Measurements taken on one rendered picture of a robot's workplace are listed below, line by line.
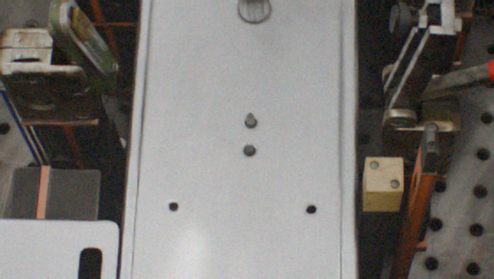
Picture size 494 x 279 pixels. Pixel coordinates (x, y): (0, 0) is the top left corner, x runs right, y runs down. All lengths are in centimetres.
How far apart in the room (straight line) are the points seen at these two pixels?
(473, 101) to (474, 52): 7
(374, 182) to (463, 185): 41
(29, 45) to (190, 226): 24
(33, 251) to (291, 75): 30
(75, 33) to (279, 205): 25
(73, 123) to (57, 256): 18
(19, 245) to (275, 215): 24
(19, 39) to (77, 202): 17
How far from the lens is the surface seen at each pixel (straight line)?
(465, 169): 148
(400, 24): 96
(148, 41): 121
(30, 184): 118
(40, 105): 124
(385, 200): 109
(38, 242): 114
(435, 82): 108
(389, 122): 109
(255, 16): 120
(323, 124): 116
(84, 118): 125
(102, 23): 136
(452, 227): 145
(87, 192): 117
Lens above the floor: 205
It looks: 67 degrees down
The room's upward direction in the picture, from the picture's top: 2 degrees counter-clockwise
